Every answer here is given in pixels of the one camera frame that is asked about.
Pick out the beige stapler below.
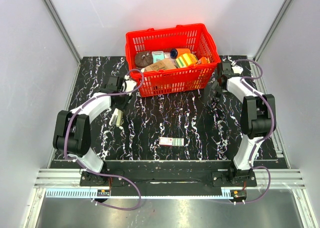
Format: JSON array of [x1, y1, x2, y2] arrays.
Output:
[[109, 108, 124, 128]]

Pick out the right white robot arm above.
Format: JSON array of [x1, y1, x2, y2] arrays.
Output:
[[212, 61, 277, 186]]

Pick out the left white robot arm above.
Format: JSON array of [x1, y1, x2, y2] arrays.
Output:
[[52, 75, 137, 186]]

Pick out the orange snack packet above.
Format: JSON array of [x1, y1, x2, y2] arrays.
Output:
[[195, 56, 211, 65]]

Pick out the yellow green sponge pack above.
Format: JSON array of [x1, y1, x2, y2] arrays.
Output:
[[175, 53, 198, 68]]

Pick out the red plastic shopping basket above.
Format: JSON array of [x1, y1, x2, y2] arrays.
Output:
[[125, 23, 221, 97]]

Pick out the brown round muffin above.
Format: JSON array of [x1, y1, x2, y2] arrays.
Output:
[[134, 50, 153, 69]]

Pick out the orange bottle blue cap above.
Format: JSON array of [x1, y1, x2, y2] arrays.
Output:
[[169, 48, 192, 59]]

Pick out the brown cardboard box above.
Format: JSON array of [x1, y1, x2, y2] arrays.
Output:
[[144, 58, 177, 72]]

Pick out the teal small carton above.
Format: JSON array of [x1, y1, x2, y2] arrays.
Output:
[[151, 51, 165, 63]]

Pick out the staple box red white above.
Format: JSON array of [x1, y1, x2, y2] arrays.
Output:
[[159, 137, 184, 147]]

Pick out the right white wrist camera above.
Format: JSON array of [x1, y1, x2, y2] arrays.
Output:
[[231, 65, 244, 75]]

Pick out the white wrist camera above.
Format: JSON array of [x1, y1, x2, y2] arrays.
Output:
[[231, 65, 244, 75], [124, 75, 137, 93]]

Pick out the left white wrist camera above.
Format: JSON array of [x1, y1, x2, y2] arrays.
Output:
[[124, 75, 137, 93]]

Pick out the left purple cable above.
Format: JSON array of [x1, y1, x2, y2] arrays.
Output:
[[63, 68, 145, 210]]

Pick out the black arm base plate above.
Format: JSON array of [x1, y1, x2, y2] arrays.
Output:
[[79, 160, 257, 198]]

